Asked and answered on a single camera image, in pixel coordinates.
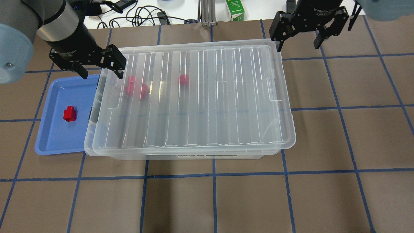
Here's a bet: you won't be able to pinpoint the red block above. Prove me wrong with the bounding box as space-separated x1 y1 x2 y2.
127 76 143 86
63 105 77 122
134 84 149 100
179 75 189 86
125 83 135 97

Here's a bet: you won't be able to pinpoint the aluminium frame post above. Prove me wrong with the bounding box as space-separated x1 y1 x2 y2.
199 0 217 27

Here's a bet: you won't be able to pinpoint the clear plastic storage box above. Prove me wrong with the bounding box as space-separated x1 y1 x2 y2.
84 39 291 160

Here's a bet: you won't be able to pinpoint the green white carton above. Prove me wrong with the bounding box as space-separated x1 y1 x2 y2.
225 0 245 22

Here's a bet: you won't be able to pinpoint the red block under lid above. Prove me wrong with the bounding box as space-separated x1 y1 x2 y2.
179 75 189 86

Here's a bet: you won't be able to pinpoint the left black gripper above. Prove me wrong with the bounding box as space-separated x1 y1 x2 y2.
49 24 127 80

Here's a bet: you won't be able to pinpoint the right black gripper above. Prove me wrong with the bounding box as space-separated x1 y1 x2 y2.
269 0 349 52

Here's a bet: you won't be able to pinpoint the blue plastic tray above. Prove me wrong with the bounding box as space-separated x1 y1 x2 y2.
35 75 99 155

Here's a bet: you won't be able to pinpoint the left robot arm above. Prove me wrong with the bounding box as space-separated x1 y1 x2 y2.
0 0 126 84

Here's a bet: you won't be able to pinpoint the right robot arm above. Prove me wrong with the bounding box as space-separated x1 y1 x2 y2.
269 0 414 52

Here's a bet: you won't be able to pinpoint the clear plastic box lid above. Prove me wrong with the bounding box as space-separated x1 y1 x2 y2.
92 45 297 156

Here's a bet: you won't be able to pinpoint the black cables on desk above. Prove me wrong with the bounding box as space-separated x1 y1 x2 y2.
87 0 201 29

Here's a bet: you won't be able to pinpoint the red block in box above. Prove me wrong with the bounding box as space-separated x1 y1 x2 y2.
125 83 135 97
127 76 143 86
134 84 149 100

